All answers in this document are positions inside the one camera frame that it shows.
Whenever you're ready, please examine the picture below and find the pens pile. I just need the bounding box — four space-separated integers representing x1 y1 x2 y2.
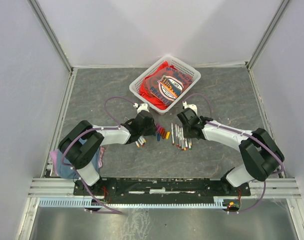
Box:
136 136 146 147

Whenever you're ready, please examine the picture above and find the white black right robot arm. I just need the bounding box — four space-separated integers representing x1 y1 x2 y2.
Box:
177 107 285 196

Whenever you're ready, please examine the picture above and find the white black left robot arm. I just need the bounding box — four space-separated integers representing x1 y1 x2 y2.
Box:
58 110 156 195

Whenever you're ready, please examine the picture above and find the red printed cloth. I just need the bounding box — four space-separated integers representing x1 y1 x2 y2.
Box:
139 61 193 110

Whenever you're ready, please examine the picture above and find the white plastic basket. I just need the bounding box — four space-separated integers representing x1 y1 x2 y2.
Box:
129 55 201 115

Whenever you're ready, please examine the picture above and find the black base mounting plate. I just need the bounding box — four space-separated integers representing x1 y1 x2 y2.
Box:
73 177 251 197

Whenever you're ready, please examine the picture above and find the blue pink cloth pile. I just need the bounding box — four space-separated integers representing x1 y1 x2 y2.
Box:
49 147 105 179

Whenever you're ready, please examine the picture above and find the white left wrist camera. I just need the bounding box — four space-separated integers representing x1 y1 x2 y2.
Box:
133 102 150 114

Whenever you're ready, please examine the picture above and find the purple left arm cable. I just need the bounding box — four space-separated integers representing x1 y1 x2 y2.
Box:
61 96 140 167

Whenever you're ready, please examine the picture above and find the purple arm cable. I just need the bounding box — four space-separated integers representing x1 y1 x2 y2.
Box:
185 93 285 175
61 96 140 167

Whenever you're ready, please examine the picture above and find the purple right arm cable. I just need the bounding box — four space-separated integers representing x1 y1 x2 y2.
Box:
185 93 285 175

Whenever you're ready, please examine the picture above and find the white slotted cable duct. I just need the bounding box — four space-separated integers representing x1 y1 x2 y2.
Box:
38 197 230 209

